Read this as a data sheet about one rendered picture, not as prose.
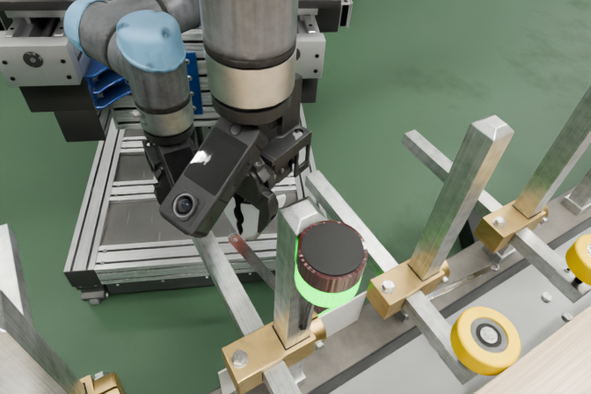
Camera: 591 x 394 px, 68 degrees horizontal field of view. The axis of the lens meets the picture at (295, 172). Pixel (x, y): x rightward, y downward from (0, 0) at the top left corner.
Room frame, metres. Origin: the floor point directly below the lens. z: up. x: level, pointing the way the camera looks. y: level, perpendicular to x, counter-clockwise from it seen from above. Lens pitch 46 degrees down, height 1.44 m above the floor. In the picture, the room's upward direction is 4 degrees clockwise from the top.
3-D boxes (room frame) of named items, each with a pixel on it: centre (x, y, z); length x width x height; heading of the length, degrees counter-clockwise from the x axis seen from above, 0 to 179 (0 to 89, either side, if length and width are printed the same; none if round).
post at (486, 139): (0.39, -0.22, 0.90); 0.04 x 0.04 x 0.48; 34
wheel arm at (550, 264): (0.56, -0.36, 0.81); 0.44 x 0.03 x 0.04; 34
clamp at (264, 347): (0.24, 0.01, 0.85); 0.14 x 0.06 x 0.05; 124
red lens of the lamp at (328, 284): (0.21, -0.04, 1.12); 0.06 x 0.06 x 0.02
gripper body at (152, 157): (0.48, 0.19, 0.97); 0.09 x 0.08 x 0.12; 34
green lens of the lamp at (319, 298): (0.21, -0.04, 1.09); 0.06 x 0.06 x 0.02
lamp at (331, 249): (0.21, -0.04, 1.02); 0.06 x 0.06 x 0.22; 34
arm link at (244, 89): (0.32, 0.05, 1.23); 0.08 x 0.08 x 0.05
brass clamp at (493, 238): (0.52, -0.41, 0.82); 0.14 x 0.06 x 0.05; 124
